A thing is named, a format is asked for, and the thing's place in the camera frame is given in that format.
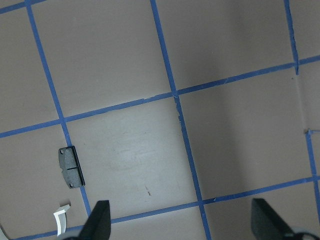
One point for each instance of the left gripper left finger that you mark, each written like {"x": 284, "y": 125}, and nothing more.
{"x": 98, "y": 224}

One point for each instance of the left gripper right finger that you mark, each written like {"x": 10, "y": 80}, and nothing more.
{"x": 266, "y": 224}

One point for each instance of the white curved plastic piece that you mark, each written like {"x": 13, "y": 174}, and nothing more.
{"x": 61, "y": 219}

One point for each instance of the black brake pad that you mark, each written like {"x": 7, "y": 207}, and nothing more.
{"x": 70, "y": 167}

